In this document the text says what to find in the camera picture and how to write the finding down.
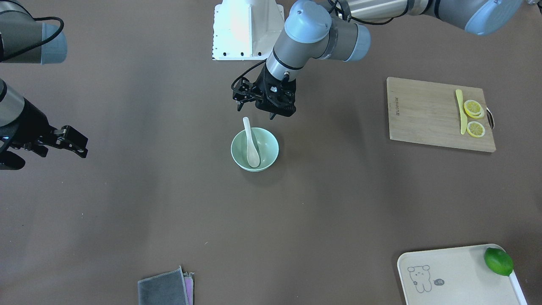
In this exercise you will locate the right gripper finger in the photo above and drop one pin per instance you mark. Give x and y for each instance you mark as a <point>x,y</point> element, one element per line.
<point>68,138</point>
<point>38,149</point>

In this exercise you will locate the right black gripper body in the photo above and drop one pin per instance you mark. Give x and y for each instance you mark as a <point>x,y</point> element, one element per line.
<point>30,124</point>

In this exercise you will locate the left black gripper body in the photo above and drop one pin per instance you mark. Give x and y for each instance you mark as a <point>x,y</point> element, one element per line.
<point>261,84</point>

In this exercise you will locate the light green bowl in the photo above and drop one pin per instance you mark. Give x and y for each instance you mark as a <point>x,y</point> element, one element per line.
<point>266,144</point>

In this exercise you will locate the white plastic spoon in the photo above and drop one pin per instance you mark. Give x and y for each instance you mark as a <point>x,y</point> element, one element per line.
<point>252,154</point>

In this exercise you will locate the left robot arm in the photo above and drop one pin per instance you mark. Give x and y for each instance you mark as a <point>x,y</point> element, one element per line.
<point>338,30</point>

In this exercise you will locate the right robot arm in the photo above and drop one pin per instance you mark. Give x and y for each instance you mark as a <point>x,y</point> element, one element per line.
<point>29,40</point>

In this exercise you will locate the bamboo cutting board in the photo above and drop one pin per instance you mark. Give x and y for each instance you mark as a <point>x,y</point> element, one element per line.
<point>425,112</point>

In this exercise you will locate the grey folded cloth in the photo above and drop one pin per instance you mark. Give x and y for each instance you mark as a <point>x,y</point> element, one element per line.
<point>171,288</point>

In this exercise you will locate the yellow plastic knife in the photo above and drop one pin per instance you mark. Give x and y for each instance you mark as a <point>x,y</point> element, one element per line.
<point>462,116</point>

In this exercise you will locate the upper lemon slice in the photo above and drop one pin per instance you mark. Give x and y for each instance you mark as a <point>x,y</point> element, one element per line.
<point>473,109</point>

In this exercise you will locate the lemon slice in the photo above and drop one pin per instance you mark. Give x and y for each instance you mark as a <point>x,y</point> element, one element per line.
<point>475,129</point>
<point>473,109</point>

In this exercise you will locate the lower lemon slice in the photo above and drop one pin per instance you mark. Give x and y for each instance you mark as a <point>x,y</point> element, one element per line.
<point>475,129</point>

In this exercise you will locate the cream rabbit tray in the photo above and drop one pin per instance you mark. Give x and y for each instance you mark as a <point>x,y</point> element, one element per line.
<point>455,276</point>

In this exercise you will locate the green lime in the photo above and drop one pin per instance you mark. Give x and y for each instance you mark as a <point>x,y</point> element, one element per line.
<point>498,261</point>

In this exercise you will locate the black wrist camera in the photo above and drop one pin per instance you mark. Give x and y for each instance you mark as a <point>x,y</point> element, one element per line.
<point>287,97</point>

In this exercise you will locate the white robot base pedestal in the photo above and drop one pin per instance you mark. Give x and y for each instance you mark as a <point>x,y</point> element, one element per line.
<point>246,29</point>

